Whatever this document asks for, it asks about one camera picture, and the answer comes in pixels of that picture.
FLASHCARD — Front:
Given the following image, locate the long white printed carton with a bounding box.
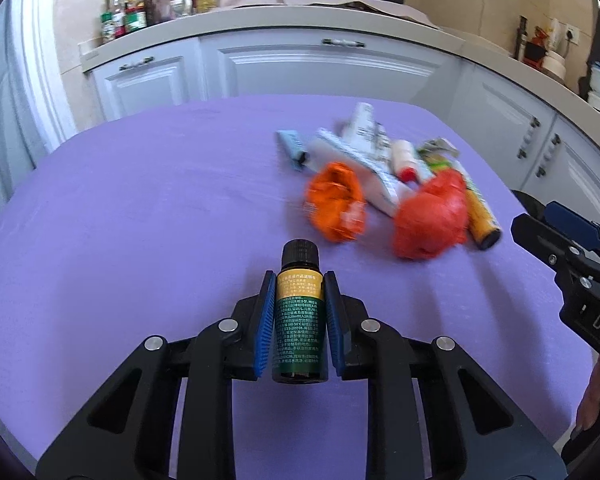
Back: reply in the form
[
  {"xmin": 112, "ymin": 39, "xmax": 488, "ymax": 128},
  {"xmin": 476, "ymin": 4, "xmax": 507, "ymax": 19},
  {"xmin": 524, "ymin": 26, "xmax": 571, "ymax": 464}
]
[{"xmin": 307, "ymin": 127, "xmax": 416, "ymax": 218}]

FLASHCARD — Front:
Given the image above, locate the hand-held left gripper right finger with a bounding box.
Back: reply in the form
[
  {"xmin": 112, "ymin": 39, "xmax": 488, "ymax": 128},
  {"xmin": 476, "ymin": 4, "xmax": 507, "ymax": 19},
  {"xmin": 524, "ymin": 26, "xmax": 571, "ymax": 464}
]
[{"xmin": 322, "ymin": 270, "xmax": 568, "ymax": 480}]

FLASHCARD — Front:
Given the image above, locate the orange plastic bag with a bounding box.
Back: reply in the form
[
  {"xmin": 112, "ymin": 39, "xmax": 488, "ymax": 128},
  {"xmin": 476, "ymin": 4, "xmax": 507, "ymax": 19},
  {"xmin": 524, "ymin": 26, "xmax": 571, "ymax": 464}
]
[{"xmin": 305, "ymin": 161, "xmax": 368, "ymax": 245}]

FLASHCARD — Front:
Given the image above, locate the person's right hand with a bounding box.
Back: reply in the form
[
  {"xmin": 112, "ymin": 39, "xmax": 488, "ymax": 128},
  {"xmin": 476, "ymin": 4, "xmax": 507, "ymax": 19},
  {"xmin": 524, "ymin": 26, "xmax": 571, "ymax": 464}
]
[{"xmin": 575, "ymin": 354, "xmax": 600, "ymax": 433}]

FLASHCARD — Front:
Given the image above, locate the white door frame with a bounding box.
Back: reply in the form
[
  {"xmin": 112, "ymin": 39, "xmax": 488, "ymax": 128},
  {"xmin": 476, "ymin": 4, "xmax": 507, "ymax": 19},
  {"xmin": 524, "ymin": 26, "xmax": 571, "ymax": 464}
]
[{"xmin": 0, "ymin": 0, "xmax": 78, "ymax": 201}]

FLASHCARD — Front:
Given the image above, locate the white jar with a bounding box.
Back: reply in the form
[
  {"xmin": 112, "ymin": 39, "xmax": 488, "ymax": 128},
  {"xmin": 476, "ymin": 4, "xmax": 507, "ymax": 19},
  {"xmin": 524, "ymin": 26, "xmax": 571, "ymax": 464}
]
[{"xmin": 542, "ymin": 50, "xmax": 567, "ymax": 82}]

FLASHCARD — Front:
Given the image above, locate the dark green glass bottle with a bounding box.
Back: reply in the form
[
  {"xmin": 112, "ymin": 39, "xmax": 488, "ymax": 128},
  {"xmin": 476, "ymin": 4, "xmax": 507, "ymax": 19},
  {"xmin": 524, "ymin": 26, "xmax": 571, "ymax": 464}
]
[{"xmin": 271, "ymin": 240, "xmax": 329, "ymax": 385}]

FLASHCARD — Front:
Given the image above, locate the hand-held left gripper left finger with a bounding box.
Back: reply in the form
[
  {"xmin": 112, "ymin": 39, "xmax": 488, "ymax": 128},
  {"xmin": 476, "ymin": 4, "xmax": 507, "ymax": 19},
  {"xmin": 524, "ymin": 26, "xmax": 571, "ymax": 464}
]
[{"xmin": 35, "ymin": 270, "xmax": 277, "ymax": 480}]

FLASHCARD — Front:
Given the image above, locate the light blue tube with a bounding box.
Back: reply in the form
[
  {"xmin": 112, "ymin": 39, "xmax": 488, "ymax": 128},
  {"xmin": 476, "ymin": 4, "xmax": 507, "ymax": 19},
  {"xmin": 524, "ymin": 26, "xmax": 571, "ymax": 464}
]
[{"xmin": 276, "ymin": 130, "xmax": 309, "ymax": 172}]

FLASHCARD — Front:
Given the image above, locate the red plastic bag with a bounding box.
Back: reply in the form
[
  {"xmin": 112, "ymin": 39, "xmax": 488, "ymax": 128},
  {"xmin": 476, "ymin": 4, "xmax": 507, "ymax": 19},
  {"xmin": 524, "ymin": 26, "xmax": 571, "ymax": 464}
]
[{"xmin": 392, "ymin": 170, "xmax": 468, "ymax": 262}]

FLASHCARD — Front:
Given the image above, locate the pale pink stove cloth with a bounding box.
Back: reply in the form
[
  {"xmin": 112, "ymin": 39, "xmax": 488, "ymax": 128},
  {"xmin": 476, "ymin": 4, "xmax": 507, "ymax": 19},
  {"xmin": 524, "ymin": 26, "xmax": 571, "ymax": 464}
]
[{"xmin": 220, "ymin": 0, "xmax": 438, "ymax": 28}]

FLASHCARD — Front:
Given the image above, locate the white kitchen cabinet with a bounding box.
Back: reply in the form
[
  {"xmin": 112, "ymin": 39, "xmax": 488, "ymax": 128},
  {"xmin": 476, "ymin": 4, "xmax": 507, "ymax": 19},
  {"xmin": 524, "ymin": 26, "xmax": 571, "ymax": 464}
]
[{"xmin": 80, "ymin": 30, "xmax": 600, "ymax": 256}]

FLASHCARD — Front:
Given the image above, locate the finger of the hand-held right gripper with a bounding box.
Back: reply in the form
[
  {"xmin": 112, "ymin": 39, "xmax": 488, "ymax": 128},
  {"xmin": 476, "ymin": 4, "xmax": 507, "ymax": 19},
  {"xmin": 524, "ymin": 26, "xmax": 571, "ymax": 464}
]
[
  {"xmin": 544, "ymin": 201, "xmax": 600, "ymax": 261},
  {"xmin": 511, "ymin": 214, "xmax": 588, "ymax": 281}
]

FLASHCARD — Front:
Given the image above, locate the yellow tube with black end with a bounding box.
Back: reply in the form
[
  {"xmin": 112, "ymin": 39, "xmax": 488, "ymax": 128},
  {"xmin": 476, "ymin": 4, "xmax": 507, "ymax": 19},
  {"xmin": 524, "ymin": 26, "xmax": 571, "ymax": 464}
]
[{"xmin": 452, "ymin": 160, "xmax": 503, "ymax": 251}]

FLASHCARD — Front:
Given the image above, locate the small white red-capped bottle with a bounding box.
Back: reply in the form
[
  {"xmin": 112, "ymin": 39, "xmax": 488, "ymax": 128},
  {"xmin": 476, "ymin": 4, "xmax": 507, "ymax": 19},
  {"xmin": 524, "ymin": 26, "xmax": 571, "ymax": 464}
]
[{"xmin": 391, "ymin": 139, "xmax": 423, "ymax": 183}]

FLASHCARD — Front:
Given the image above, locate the cluster of condiment bottles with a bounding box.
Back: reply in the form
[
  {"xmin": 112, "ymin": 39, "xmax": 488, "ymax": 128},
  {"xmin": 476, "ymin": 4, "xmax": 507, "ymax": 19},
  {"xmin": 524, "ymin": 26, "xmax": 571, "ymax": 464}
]
[{"xmin": 100, "ymin": 0, "xmax": 218, "ymax": 45}]

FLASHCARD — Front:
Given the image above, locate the purple tablecloth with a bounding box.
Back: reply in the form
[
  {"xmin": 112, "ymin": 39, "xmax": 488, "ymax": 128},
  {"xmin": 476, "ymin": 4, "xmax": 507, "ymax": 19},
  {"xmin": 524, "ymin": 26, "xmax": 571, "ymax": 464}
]
[{"xmin": 0, "ymin": 94, "xmax": 598, "ymax": 480}]

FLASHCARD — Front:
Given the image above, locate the white squeezed tube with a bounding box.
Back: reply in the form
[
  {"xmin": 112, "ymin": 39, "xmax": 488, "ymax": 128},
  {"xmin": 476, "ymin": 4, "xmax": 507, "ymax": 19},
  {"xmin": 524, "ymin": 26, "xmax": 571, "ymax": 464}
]
[{"xmin": 337, "ymin": 102, "xmax": 388, "ymax": 153}]

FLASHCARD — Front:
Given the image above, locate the green white wrapper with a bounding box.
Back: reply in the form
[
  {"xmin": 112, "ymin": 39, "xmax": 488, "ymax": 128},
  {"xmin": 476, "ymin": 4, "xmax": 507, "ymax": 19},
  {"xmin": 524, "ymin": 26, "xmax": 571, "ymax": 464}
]
[{"xmin": 417, "ymin": 137, "xmax": 461, "ymax": 176}]

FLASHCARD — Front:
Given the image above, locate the beige stone countertop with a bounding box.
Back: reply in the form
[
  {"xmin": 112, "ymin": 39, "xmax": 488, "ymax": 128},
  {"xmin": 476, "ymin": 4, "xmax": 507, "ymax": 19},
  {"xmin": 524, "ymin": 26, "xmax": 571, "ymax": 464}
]
[{"xmin": 79, "ymin": 0, "xmax": 600, "ymax": 141}]

